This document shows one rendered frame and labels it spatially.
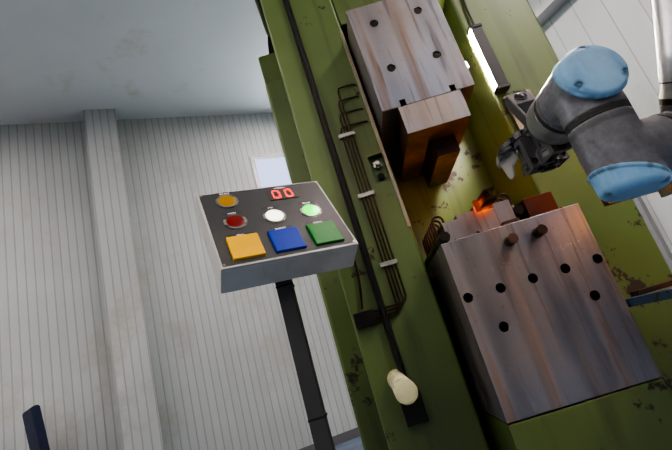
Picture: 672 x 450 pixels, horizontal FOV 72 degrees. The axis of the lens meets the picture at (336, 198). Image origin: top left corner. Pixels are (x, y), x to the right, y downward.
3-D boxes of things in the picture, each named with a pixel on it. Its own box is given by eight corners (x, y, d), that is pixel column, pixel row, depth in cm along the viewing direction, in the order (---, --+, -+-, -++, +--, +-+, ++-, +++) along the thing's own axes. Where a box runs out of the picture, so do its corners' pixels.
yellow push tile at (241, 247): (266, 252, 106) (257, 231, 111) (233, 258, 103) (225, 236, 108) (265, 258, 107) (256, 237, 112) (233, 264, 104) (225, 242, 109)
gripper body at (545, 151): (521, 179, 89) (543, 154, 78) (504, 141, 92) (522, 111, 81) (559, 168, 90) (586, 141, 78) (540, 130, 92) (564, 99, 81)
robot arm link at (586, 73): (581, 107, 62) (550, 46, 65) (548, 146, 74) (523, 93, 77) (648, 87, 62) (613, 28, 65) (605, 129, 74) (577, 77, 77)
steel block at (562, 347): (663, 376, 108) (578, 202, 122) (507, 424, 108) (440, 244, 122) (568, 368, 161) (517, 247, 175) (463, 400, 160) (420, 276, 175)
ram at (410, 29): (502, 76, 143) (455, -22, 156) (382, 112, 142) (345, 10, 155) (474, 136, 182) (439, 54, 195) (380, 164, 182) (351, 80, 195)
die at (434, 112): (471, 115, 139) (460, 88, 142) (407, 134, 139) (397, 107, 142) (450, 167, 179) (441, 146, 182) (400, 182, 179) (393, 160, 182)
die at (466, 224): (519, 224, 128) (507, 196, 131) (449, 245, 128) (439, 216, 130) (485, 254, 168) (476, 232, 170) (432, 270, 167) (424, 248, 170)
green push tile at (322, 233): (345, 238, 114) (332, 219, 119) (317, 243, 111) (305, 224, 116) (343, 243, 115) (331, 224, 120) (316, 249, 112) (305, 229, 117)
